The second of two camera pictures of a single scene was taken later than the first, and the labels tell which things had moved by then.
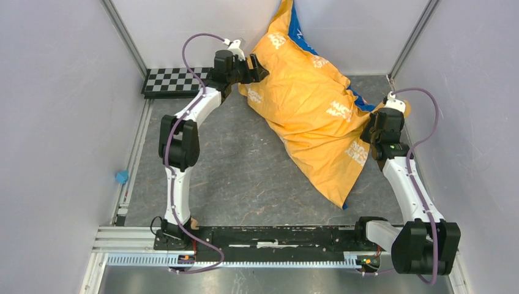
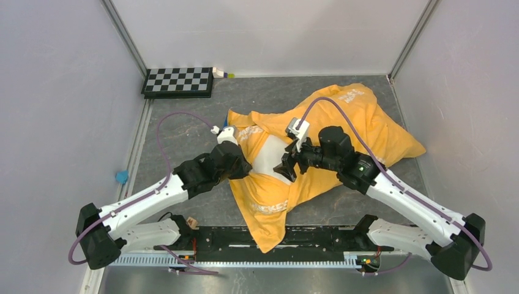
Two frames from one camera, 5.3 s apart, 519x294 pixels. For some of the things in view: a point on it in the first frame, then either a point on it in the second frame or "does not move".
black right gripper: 364,136 → 289,160
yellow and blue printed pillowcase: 314,111 → 270,206
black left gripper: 253,75 → 243,169
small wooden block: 193,223 does not move
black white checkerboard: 174,82 does not move
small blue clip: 122,176 does not move
